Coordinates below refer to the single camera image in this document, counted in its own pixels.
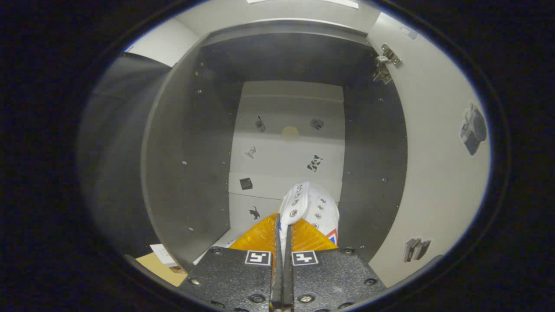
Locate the white shoe red blue trim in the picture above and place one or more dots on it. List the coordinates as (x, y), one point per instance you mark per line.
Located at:
(310, 203)

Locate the metal door hinge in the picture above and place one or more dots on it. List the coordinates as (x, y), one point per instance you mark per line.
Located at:
(387, 60)

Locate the long ceiling light panel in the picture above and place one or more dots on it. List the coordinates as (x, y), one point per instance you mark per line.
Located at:
(347, 3)

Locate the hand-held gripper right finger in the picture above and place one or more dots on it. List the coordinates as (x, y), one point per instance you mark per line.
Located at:
(288, 281)

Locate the black backdrop cloth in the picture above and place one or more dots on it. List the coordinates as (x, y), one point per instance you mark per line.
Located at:
(112, 151)

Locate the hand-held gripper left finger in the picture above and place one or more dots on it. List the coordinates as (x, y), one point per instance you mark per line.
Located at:
(276, 281)

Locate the stack of books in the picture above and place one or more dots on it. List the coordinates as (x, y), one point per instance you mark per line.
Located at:
(164, 255)

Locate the grey shoe cabinet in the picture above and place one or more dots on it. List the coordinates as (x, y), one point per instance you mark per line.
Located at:
(186, 173)

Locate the white shoe cabinet door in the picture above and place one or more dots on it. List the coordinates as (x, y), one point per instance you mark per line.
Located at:
(433, 173)

